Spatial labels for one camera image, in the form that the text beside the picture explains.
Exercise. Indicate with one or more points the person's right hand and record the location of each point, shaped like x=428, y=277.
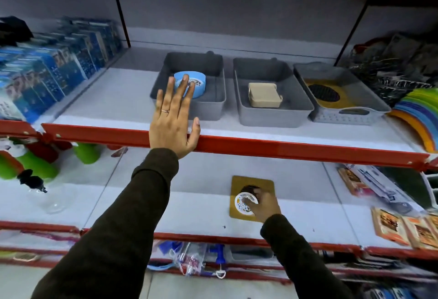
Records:
x=267, y=208

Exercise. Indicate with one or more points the person's left hand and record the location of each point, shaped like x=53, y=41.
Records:
x=169, y=131

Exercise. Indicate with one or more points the person's left thumb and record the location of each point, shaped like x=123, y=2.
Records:
x=195, y=133

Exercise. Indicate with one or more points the person's right fingers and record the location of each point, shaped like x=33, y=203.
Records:
x=255, y=196

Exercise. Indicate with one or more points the person's left middle finger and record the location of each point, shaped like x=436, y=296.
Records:
x=181, y=93

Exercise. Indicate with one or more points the person's left little finger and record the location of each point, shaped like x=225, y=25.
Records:
x=159, y=102

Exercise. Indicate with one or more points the round black white-faced drain strainer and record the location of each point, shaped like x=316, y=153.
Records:
x=241, y=203

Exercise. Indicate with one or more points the person's left forearm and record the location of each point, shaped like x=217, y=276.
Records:
x=116, y=233

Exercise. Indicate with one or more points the person's right forearm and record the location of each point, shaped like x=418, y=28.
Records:
x=301, y=264

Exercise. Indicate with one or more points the round blue white-faced drain strainer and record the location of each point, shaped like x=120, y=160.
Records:
x=198, y=81

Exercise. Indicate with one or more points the yellow square backing card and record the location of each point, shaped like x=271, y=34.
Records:
x=236, y=184

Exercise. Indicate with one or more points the beige plastic soap box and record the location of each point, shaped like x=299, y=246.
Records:
x=264, y=95

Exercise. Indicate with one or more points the clear packet of blue tools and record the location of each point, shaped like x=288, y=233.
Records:
x=191, y=257

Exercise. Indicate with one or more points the green plastic bottle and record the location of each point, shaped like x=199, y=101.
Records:
x=87, y=153
x=37, y=165

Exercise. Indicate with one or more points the orange brown packet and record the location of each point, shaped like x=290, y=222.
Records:
x=390, y=225
x=354, y=180
x=419, y=233
x=433, y=223

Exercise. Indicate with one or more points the row of blue boxes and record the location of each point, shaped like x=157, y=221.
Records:
x=51, y=69

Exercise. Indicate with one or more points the grey perforated plastic bin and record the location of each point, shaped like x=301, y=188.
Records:
x=342, y=115

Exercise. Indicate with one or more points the round black mesh drain strainer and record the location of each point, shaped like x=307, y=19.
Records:
x=324, y=93

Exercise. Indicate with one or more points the red plastic item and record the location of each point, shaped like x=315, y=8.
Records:
x=44, y=150

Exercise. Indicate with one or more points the long white blue package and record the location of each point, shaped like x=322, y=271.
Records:
x=386, y=189

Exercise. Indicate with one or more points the clear spray bottle black nozzle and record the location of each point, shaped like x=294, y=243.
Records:
x=51, y=196

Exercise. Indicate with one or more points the black bundled item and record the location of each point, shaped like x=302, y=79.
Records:
x=13, y=30

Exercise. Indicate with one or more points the white plastic basket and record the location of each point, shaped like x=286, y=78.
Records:
x=432, y=189

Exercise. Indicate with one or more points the stack of rainbow plastic plates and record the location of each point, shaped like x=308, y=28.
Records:
x=419, y=114

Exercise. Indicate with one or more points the pile of clear packaged goods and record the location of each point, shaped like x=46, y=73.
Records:
x=397, y=62

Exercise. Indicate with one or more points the black shelf bracket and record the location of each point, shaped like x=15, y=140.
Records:
x=120, y=8

